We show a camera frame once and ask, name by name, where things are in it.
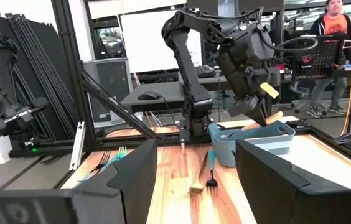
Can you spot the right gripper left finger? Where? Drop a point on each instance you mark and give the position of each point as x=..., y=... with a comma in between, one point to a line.
x=101, y=202

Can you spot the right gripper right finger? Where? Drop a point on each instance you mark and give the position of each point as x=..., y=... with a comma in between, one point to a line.
x=287, y=199

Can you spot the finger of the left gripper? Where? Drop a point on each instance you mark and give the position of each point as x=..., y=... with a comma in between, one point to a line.
x=250, y=107
x=269, y=105

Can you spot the iridescent blue green fork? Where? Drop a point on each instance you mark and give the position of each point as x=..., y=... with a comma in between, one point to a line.
x=121, y=153

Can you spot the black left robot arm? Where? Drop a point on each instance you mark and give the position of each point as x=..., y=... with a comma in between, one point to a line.
x=191, y=81

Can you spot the yellow label tag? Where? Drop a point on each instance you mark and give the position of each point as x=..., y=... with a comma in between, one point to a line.
x=269, y=90

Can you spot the black keyboard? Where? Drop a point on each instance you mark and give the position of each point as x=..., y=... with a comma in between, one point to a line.
x=205, y=71

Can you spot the grey desk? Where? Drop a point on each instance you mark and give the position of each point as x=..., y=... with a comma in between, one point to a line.
x=209, y=83
x=163, y=88

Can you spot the teal plastic bin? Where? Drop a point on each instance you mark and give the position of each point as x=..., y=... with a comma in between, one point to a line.
x=225, y=152

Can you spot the black perforated panel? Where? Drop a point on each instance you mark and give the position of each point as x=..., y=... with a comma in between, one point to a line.
x=318, y=56

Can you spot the person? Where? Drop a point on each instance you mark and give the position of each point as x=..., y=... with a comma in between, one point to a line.
x=334, y=25

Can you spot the white board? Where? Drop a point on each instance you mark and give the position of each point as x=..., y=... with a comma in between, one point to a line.
x=147, y=40

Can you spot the black computer mouse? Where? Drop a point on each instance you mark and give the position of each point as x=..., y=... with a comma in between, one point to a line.
x=149, y=95

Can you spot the black ribbed panel stack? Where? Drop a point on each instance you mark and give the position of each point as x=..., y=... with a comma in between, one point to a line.
x=38, y=62

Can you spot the silver metal bracket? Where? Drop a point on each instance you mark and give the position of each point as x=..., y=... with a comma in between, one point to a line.
x=77, y=146

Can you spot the black aluminium table frame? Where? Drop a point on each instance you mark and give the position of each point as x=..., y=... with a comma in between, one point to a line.
x=69, y=62

